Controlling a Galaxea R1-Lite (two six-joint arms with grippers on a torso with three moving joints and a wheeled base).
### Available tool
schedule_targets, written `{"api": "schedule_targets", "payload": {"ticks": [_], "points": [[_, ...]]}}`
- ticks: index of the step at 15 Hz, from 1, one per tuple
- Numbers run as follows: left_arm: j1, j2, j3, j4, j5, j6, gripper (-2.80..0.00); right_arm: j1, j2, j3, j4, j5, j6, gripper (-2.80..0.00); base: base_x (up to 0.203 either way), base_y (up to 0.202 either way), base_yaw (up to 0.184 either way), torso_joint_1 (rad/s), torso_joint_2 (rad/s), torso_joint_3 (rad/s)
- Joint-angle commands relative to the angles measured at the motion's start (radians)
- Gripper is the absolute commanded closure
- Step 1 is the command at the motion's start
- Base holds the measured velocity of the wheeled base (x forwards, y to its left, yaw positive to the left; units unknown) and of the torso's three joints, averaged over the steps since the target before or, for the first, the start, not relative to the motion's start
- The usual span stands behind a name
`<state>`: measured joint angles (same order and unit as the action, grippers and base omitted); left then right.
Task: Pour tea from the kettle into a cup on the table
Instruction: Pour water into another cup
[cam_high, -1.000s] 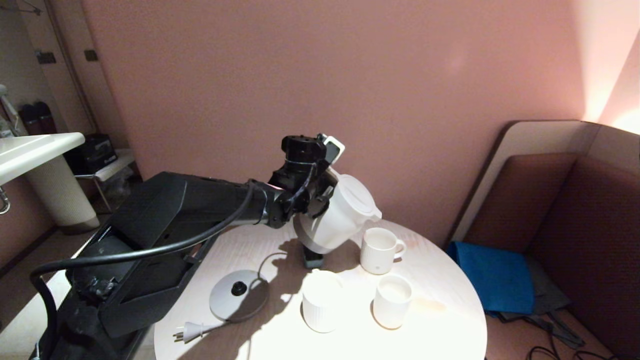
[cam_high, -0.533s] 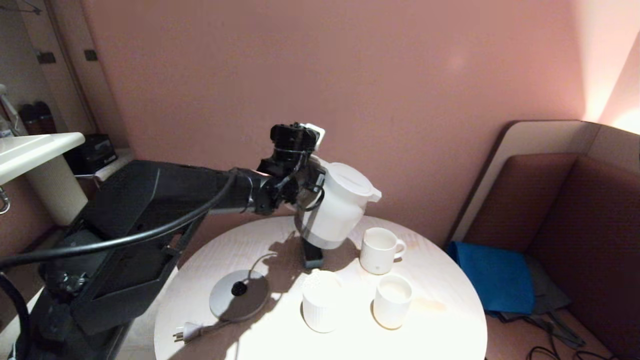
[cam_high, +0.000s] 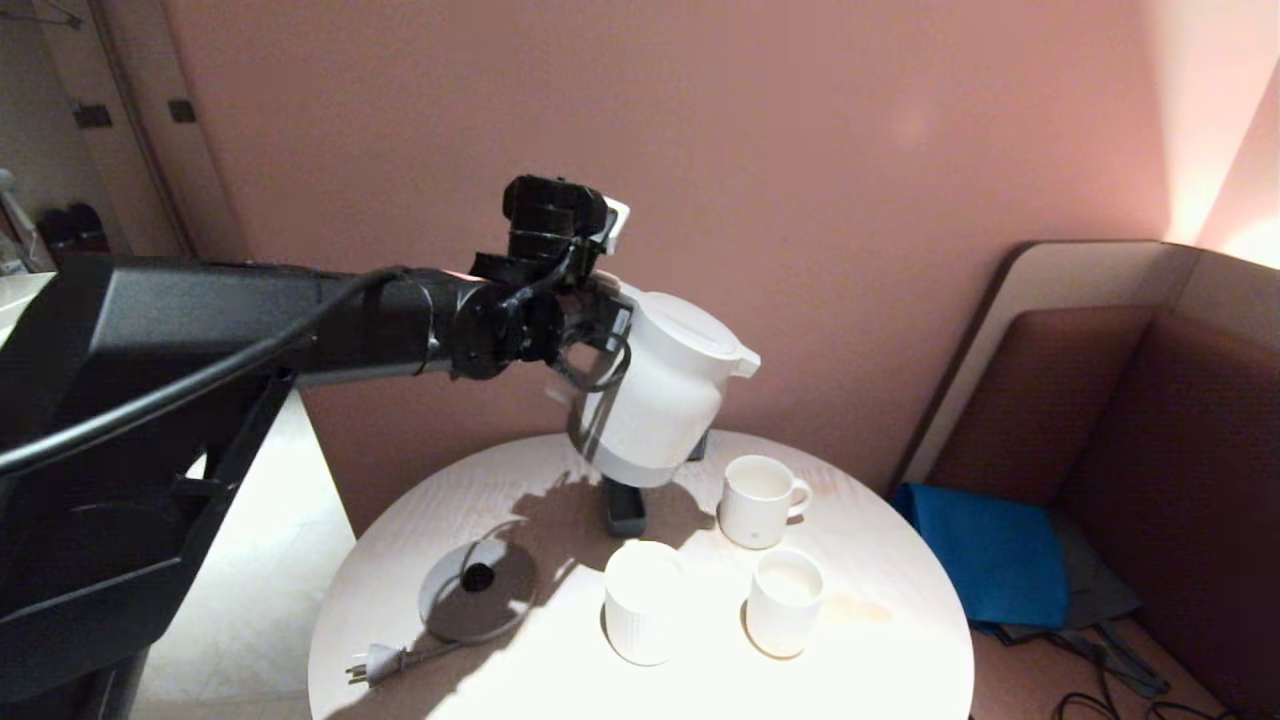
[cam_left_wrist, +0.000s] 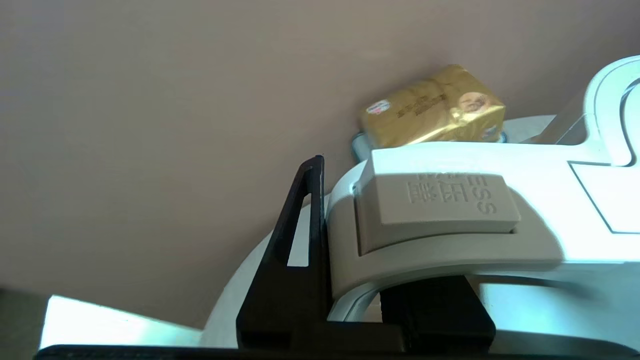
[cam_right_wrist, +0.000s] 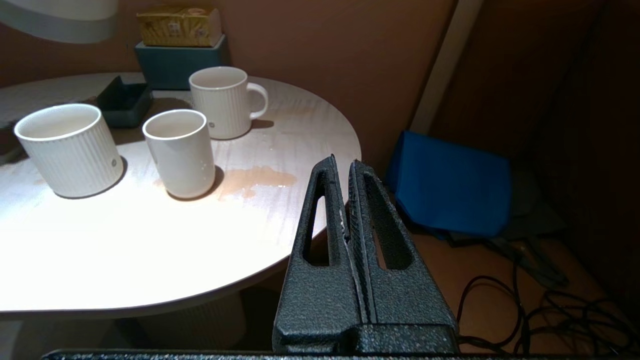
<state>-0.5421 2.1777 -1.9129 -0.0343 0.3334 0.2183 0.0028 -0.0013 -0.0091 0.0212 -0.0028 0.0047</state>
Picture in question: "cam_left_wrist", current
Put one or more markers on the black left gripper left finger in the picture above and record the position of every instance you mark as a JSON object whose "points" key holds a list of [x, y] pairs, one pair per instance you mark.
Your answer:
{"points": [[285, 310]]}

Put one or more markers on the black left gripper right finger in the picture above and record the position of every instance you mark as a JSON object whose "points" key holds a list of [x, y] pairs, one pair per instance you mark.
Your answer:
{"points": [[440, 320]]}

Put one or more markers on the white electric kettle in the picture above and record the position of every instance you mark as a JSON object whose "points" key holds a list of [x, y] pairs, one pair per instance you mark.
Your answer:
{"points": [[550, 215]]}

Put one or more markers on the blue-grey tissue box holder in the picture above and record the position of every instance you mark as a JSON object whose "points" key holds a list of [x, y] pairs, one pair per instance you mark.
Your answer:
{"points": [[356, 145]]}

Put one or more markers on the gold tissue pack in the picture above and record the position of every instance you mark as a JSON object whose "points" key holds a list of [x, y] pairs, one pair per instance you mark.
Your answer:
{"points": [[430, 110]]}

